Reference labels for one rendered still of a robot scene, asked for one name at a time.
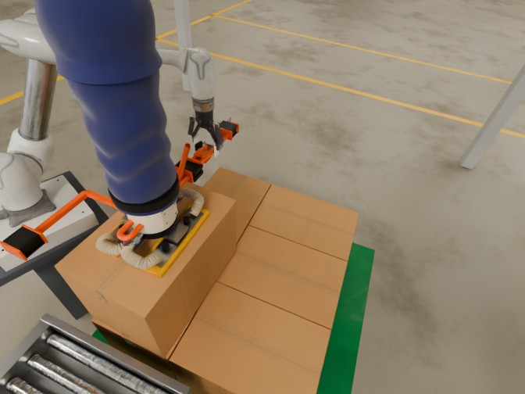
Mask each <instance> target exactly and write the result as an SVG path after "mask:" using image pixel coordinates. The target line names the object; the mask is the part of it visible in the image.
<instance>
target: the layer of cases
mask: <svg viewBox="0 0 525 394"><path fill-rule="evenodd" d="M203 187H204V188H207V189H209V190H211V191H214V192H217V193H219V194H221V195H224V196H226V197H228V198H231V199H234V200H236V201H237V212H236V252H235V254H234V255H233V256H232V258H231V259H230V261H229V263H228V264H227V265H226V267H225V268H224V270H223V272H222V273H221V275H220V276H219V277H218V279H217V280H216V282H215V284H214V285H213V287H212V288H211V289H210V291H209V293H208V294H207V296H206V297H205V298H204V300H203V301H202V303H201V305H200V306H199V308H198V309H197V310H196V311H195V313H194V315H193V316H192V318H191V319H190V320H189V322H188V323H187V325H186V327H185V328H184V330H183V331H182V332H181V334H180V336H179V337H178V339H177V340H176V341H175V343H174V344H173V346H172V348H171V349H170V351H169V352H168V353H167V355H166V357H165V358H164V359H163V358H161V357H160V356H157V355H156V354H154V353H153V352H151V351H150V350H148V349H146V348H145V347H143V346H141V345H139V344H138V343H136V342H135V341H133V340H132V339H130V338H128V337H127V336H125V335H123V334H121V333H120V332H118V331H117V330H115V329H114V328H111V327H110V326H108V325H107V324H105V323H103V322H102V321H100V320H99V319H97V318H96V317H93V319H92V320H91V322H92V323H93V324H94V325H95V327H96V328H97V329H98V330H99V331H100V333H101V334H102V336H103V337H104V338H105V340H106V341H107V342H108V344H110V346H111V347H113V348H115V349H117V350H119V351H120V352H122V353H125V354H127V355H128V356H131V357H133V358H134V359H136V360H138V361H140V362H142V363H143V364H146V365H148V366H150V367H152V368H154V369H155V370H157V371H159V372H161V373H163V374H165V375H167V376H169V377H171V378H173V379H174V380H176V381H178V382H180V383H182V384H184V385H186V386H188V387H190V388H191V391H192V392H193V393H194V394H316V391H317V388H318V384H319V380H320V375H321V371H322V368H323V362H324V358H325V355H326V351H327V345H328V342H329V338H330V333H331V329H332V325H333V322H334V316H335V313H336V309H337V305H338V300H339V296H340V293H341V286H342V283H343V280H344V276H345V270H346V267H347V263H348V258H349V254H350V250H351V247H352V241H353V238H354V234H355V228H356V225H357V221H358V218H359V213H358V212H356V211H353V210H348V209H346V208H343V207H340V206H336V205H334V204H331V203H328V202H324V201H322V200H319V199H315V198H313V197H310V196H307V195H303V194H301V193H298V192H294V191H292V190H288V189H286V188H282V187H279V186H276V185H274V184H272V185H271V184H270V183H267V182H265V181H261V180H258V179H255V178H253V177H249V176H246V175H244V174H239V173H237V172H234V171H232V170H227V169H224V168H222V167H219V168H218V169H217V170H216V172H215V173H214V174H213V175H212V176H211V178H210V179H209V180H208V181H207V182H206V183H205V185H204V186H203Z"/></svg>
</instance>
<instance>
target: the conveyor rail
mask: <svg viewBox="0 0 525 394"><path fill-rule="evenodd" d="M55 333H57V334H59V333H58V332H57V331H56V330H55V329H54V328H53V327H52V326H51V325H50V324H47V323H45V322H44V321H40V322H39V323H38V324H37V325H36V326H35V327H34V328H33V329H32V330H31V331H30V332H29V333H28V335H27V336H26V337H25V338H24V339H23V340H22V341H21V342H20V343H19V344H18V345H17V346H16V347H15V348H14V349H13V350H12V351H11V352H10V354H9V355H8V356H7V357H6V358H5V359H4V360H3V361H2V362H1V363H0V394H10V392H7V391H6V390H5V388H6V386H7V385H8V383H9V382H10V381H11V380H12V379H13V378H15V377H19V378H22V379H23V377H24V376H25V375H26V374H27V373H28V372H29V370H30V369H31V368H30V367H28V366H27V363H28V361H29V359H30V358H31V357H32V356H34V355H36V354H40V355H41V356H43V355H44V354H45V353H46V351H47V350H48V349H49V348H50V347H51V346H48V345H47V341H48V339H49V337H50V336H51V335H53V334H55Z"/></svg>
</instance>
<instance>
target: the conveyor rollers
mask: <svg viewBox="0 0 525 394"><path fill-rule="evenodd" d="M47 345H48V346H51V347H52V348H54V349H56V350H58V351H60V352H61V353H63V354H65V355H67V356H69V357H71V358H72V359H74V360H76V361H78V362H79V363H81V364H83V365H85V366H87V367H89V368H91V369H92V370H94V371H96V372H98V373H99V374H102V375H103V376H105V377H107V378H109V379H110V380H112V381H114V382H116V383H118V384H119V385H122V386H123V387H125V388H126V389H129V390H130V391H132V392H134V393H136V394H169V393H168V392H166V391H164V390H162V389H160V388H158V387H156V386H155V385H153V384H151V383H149V382H147V381H145V380H144V379H142V378H139V377H138V376H136V375H134V374H132V373H130V372H129V371H126V370H124V369H123V368H121V367H119V366H117V365H115V364H113V363H111V362H110V361H108V360H106V359H104V358H102V357H100V356H99V355H97V354H95V353H93V352H91V351H89V350H87V349H85V348H84V347H82V346H79V345H78V344H76V343H75V342H72V341H70V340H69V339H67V338H65V337H63V336H61V335H59V334H57V333H55V334H53V335H51V336H50V337H49V339H48V341H47ZM27 366H28V367H30V368H31V369H33V370H35V371H36V372H38V373H40V374H42V375H44V376H45V377H46V378H49V379H50V380H52V381H54V382H55V383H57V384H59V385H61V386H62V387H64V388H65V389H68V390H69V391H71V392H73V393H74V394H108V393H107V392H105V391H103V390H101V389H100V388H98V387H96V386H95V385H92V384H91V383H90V382H88V381H85V380H84V379H83V378H80V377H78V376H77V375H75V374H73V373H71V372H70V371H68V370H66V369H65V368H63V367H60V366H59V365H58V364H55V363H53V362H52V361H50V360H48V359H47V358H45V357H43V356H41V355H40V354H36V355H34V356H32V357H31V358H30V359H29V361H28V363H27ZM5 390H6V391H7V392H10V393H11V394H47V393H45V392H43V391H41V390H40V389H38V388H36V387H34V386H33V385H31V384H30V383H28V382H26V381H24V380H23V379H22V378H19V377H15V378H13V379H12V380H11V381H10V382H9V383H8V385H7V386H6V388H5Z"/></svg>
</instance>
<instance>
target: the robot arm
mask: <svg viewBox="0 0 525 394"><path fill-rule="evenodd" d="M0 45H1V46H2V47H3V48H4V49H6V50H8V51H10V52H12V53H14V54H16V55H18V56H22V57H25V58H27V68H26V76H25V84H24V91H23V104H22V112H21V120H20V127H19V128H17V129H15V130H14V131H13V132H12V136H11V139H10V142H9V146H8V148H7V152H0V203H1V204H2V208H3V210H0V220H3V219H6V218H9V226H10V227H17V226H19V225H20V224H22V223H24V222H27V221H29V220H32V219H34V218H35V217H39V216H41V215H43V214H45V213H49V212H52V211H55V210H56V207H55V205H53V204H52V203H51V201H50V199H49V198H48V196H47V191H46V190H45V189H44V188H43V189H41V187H40V185H41V175H42V174H43V173H44V172H45V171H46V169H47V168H48V165H49V164H50V162H51V161H52V157H53V156H54V151H55V149H54V145H53V138H52V136H51V135H50V134H49V133H48V126H49V121H50V116H51V111H52V103H53V98H54V94H55V85H56V80H57V75H58V72H57V70H56V61H55V55H54V53H53V51H52V50H51V48H50V47H49V45H48V43H47V41H46V40H45V38H44V36H43V34H42V32H41V29H40V27H39V25H38V21H37V17H36V13H35V8H32V9H30V10H28V11H26V12H25V13H24V14H23V15H22V16H20V17H17V18H15V19H14V20H12V19H6V20H0ZM156 50H157V51H158V53H159V55H160V56H161V58H162V64H166V65H171V66H175V67H177V68H179V69H180V70H181V71H182V73H183V74H185V75H187V79H188V85H189V89H190V91H191V98H192V106H193V109H194V110H195V115H192V116H190V117H189V119H190V123H189V128H188V133H187V134H188V135H191V136H192V141H193V142H194V146H195V144H196V143H198V135H197V133H198V131H199V129H200V127H201V128H205V129H206V130H207V131H208V132H209V133H210V135H211V136H212V139H213V141H214V142H215V144H214V156H215V157H217V156H218V155H219V150H220V146H221V145H222V144H223V143H224V140H223V136H222V133H221V130H220V123H219V122H218V123H215V122H214V121H213V109H214V107H215V105H214V91H215V89H216V71H215V63H214V60H213V57H212V55H211V53H210V52H209V51H208V50H207V49H205V48H202V47H196V48H185V49H184V50H182V51H173V50H165V49H156ZM195 121H197V123H198V124H197V126H196V128H195V130H194V125H195ZM214 128H215V130H214ZM193 130H194V132H193Z"/></svg>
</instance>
